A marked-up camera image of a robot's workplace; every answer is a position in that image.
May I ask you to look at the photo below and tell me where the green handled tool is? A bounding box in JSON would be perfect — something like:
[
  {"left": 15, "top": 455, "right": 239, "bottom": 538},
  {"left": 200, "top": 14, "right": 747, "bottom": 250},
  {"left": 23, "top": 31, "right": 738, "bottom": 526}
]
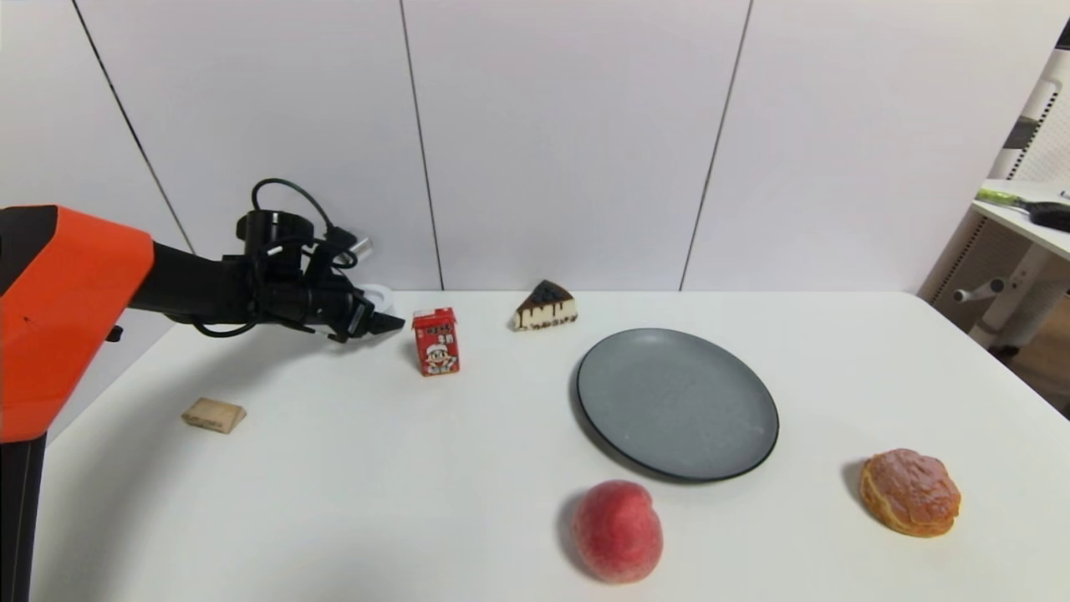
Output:
[{"left": 974, "top": 189, "right": 1035, "bottom": 211}]

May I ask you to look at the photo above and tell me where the glazed brown donut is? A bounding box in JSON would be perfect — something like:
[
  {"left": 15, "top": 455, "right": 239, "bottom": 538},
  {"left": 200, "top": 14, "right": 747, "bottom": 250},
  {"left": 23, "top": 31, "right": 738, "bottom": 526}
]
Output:
[{"left": 859, "top": 448, "right": 962, "bottom": 538}]

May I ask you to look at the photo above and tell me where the white perforated panel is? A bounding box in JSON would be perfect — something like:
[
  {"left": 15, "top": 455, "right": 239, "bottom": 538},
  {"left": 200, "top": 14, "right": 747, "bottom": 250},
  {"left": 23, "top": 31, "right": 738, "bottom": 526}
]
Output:
[{"left": 986, "top": 50, "right": 1070, "bottom": 185}]

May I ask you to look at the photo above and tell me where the white side desk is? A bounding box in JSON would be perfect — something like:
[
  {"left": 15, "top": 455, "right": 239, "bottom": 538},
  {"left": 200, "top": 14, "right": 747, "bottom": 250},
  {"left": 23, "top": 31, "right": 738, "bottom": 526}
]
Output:
[{"left": 951, "top": 180, "right": 1070, "bottom": 354}]

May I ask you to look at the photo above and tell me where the chocolate cake slice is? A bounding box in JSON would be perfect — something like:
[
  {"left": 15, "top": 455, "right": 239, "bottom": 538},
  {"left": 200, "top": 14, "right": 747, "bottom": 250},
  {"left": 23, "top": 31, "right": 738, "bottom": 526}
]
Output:
[{"left": 512, "top": 280, "right": 579, "bottom": 333}]

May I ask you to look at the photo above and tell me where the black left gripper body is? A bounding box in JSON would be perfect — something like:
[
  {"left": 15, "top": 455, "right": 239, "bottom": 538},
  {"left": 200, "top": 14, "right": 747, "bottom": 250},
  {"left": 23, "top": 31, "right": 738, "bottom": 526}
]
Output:
[{"left": 304, "top": 283, "right": 375, "bottom": 344}]

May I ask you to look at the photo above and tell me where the red peach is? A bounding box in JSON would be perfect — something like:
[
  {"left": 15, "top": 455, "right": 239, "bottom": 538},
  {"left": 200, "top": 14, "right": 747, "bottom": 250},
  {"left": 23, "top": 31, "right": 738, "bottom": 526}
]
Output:
[{"left": 571, "top": 479, "right": 665, "bottom": 584}]

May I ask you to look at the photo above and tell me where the red milk carton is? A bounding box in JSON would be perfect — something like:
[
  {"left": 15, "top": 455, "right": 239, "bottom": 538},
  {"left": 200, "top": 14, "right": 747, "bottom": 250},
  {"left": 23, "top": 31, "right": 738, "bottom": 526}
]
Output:
[{"left": 412, "top": 307, "right": 461, "bottom": 378}]

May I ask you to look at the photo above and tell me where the brown square biscuit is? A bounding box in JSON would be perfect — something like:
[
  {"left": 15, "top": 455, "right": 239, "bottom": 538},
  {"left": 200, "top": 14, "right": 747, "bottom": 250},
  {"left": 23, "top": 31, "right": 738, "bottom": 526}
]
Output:
[{"left": 181, "top": 397, "right": 247, "bottom": 434}]

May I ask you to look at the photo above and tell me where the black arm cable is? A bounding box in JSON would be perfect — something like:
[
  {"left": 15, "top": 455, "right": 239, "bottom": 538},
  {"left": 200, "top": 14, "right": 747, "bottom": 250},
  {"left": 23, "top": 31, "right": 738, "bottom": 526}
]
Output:
[{"left": 194, "top": 178, "right": 356, "bottom": 338}]

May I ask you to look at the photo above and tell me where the gray plate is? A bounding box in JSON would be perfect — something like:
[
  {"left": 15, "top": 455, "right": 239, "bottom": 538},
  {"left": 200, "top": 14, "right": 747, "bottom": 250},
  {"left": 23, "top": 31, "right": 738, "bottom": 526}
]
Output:
[{"left": 575, "top": 328, "right": 780, "bottom": 483}]

